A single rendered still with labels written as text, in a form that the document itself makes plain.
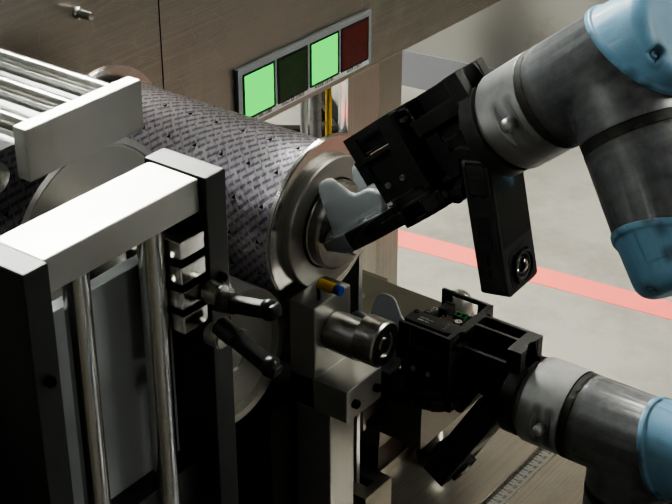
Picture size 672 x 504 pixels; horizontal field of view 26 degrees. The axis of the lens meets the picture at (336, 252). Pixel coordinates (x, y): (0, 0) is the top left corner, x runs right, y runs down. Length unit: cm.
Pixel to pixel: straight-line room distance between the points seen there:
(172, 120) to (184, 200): 41
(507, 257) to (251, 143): 25
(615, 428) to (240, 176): 36
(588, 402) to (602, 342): 224
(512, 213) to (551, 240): 276
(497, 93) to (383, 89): 116
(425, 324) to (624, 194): 35
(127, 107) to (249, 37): 67
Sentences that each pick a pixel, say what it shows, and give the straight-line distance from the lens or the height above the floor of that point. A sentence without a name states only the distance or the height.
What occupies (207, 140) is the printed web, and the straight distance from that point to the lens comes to 123.
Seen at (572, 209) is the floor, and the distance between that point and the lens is 401.
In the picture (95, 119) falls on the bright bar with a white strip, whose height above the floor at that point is 144.
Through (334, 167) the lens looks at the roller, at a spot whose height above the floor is 130.
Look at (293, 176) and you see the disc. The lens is 116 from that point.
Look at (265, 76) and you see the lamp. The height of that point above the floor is 120.
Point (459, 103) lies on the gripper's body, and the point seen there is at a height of 141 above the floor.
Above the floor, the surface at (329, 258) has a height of 123.
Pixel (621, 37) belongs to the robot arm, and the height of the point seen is 149.
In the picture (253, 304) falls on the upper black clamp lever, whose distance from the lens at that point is 86.
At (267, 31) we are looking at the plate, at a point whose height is 125.
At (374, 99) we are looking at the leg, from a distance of 216.
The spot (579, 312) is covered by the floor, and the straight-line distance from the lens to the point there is 353.
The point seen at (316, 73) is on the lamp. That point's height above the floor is 117.
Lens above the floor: 181
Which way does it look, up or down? 29 degrees down
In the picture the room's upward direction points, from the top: straight up
